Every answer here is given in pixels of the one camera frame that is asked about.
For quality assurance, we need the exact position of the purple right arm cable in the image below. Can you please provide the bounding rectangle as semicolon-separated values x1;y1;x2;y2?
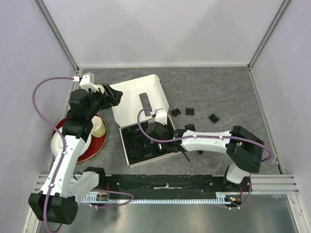
137;109;274;211

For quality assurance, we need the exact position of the white slotted cable duct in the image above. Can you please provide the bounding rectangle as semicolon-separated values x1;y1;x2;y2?
81;192;242;205

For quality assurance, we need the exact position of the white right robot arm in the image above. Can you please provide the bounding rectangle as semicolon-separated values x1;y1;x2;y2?
112;81;266;191

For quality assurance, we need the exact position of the cream paper cup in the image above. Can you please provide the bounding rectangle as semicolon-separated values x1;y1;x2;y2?
91;116;106;138

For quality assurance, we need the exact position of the white cardboard box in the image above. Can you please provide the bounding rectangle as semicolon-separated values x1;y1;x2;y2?
108;74;182;168

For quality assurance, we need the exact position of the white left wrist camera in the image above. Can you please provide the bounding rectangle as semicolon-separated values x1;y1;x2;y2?
73;72;99;93

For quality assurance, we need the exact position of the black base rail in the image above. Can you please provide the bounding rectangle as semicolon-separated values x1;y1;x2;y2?
105;174;249;198

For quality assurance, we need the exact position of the black comb guard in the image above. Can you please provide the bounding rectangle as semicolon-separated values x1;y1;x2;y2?
170;108;181;117
185;124;195;131
185;107;195;116
208;114;220;124

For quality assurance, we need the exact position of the black silver hair clipper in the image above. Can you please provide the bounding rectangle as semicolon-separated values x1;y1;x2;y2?
156;143;165;153

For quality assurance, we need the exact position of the black plastic tray insert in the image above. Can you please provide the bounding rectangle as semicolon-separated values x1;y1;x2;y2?
119;124;177;168

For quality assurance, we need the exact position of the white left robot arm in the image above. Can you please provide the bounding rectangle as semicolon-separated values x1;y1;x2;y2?
28;85;123;225

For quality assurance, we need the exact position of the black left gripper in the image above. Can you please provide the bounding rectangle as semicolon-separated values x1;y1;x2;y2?
86;83;122;119

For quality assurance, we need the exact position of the red round plate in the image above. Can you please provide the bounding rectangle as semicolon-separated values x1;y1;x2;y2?
51;114;107;163

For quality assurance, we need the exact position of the white plate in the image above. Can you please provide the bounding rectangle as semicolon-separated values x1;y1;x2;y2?
51;133;91;157

